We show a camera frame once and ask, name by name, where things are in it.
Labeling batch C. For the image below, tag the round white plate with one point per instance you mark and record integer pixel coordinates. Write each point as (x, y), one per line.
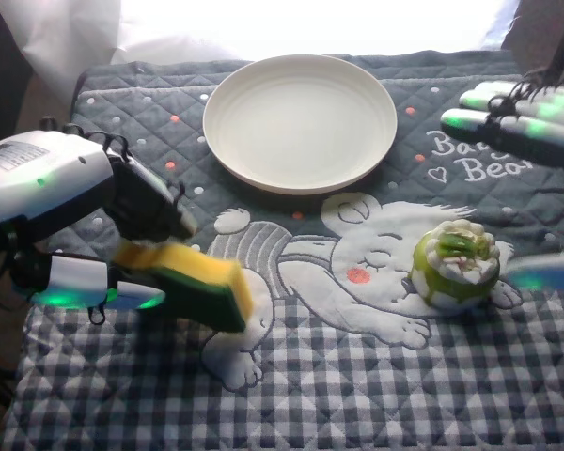
(301, 122)

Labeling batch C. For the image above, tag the yellow green wavy sponge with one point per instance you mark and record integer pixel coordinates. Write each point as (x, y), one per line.
(207, 291)

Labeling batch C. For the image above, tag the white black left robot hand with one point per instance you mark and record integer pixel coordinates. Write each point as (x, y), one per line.
(42, 178)

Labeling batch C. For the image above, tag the white backdrop sheet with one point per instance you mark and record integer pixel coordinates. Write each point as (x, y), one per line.
(310, 28)

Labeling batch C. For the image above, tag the green white toy vegetable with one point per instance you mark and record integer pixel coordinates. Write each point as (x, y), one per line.
(451, 277)

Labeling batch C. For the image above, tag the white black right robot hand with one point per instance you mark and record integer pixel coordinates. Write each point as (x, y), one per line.
(536, 124)

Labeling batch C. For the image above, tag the grey bear print quilt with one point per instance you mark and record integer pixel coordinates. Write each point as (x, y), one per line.
(357, 376)

